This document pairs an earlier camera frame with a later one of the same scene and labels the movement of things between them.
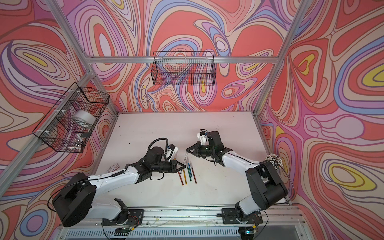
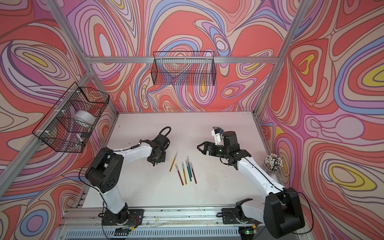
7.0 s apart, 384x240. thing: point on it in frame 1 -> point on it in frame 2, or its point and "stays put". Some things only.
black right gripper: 197,146 -> 207,144
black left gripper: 183,165 -> 161,161
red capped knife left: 181,178 stays put
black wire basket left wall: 69,124 stays put
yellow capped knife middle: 185,176 stays put
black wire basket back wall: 184,68 stays put
